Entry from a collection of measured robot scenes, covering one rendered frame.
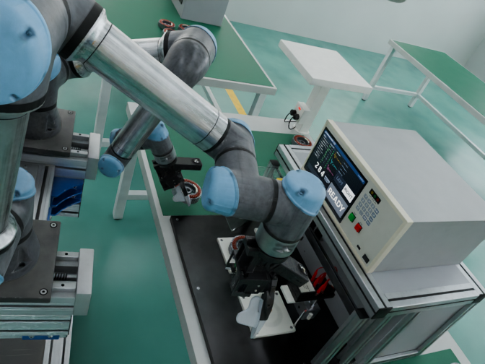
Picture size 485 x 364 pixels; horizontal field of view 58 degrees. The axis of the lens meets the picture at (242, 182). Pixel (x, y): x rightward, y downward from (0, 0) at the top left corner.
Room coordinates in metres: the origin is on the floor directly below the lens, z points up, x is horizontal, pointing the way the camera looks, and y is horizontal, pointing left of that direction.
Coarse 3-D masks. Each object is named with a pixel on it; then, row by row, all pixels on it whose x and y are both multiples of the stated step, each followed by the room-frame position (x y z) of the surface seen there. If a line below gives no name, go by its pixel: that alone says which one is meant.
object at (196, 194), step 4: (184, 180) 1.29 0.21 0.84; (188, 180) 1.31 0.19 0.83; (188, 184) 1.29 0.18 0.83; (192, 184) 1.30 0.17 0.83; (196, 184) 1.30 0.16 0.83; (172, 188) 1.24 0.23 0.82; (188, 188) 1.27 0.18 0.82; (192, 188) 1.29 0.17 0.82; (196, 188) 1.28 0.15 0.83; (200, 188) 1.29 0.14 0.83; (172, 192) 1.23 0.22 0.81; (188, 192) 1.25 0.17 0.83; (196, 192) 1.26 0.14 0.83; (200, 192) 1.27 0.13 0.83; (192, 196) 1.23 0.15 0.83; (196, 196) 1.24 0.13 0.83; (200, 196) 1.25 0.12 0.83; (192, 200) 1.22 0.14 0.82; (196, 200) 1.24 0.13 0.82
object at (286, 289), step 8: (288, 288) 0.96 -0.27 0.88; (296, 288) 0.94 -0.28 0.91; (304, 288) 0.95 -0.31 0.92; (312, 288) 0.96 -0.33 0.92; (288, 296) 0.93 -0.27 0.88; (296, 296) 0.92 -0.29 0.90; (304, 296) 0.93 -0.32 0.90; (312, 296) 0.95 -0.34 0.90; (320, 296) 0.97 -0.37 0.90; (328, 296) 0.98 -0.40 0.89; (312, 304) 0.98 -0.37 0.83
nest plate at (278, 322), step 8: (280, 296) 1.00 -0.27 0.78; (248, 304) 0.92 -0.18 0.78; (280, 304) 0.97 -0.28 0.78; (272, 312) 0.93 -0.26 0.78; (280, 312) 0.94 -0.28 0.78; (272, 320) 0.90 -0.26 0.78; (280, 320) 0.91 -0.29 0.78; (288, 320) 0.92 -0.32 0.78; (264, 328) 0.86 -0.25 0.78; (272, 328) 0.87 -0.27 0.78; (280, 328) 0.88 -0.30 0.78; (288, 328) 0.90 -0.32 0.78; (256, 336) 0.82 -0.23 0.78; (264, 336) 0.84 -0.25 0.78
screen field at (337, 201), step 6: (330, 186) 1.13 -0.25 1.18; (330, 192) 1.12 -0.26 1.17; (336, 192) 1.10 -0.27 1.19; (330, 198) 1.11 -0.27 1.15; (336, 198) 1.09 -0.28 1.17; (342, 198) 1.08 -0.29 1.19; (336, 204) 1.08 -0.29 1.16; (342, 204) 1.07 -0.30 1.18; (336, 210) 1.07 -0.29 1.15; (342, 210) 1.06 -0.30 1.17
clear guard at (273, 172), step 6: (258, 168) 1.23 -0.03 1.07; (264, 168) 1.25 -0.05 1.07; (270, 168) 1.26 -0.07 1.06; (276, 168) 1.28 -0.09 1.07; (282, 168) 1.29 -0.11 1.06; (264, 174) 1.21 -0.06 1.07; (270, 174) 1.23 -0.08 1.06; (276, 174) 1.24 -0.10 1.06; (282, 174) 1.26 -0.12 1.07; (228, 222) 0.98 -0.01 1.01; (234, 222) 0.98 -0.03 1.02; (240, 222) 0.97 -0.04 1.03; (246, 222) 0.97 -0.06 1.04; (234, 228) 0.96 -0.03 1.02
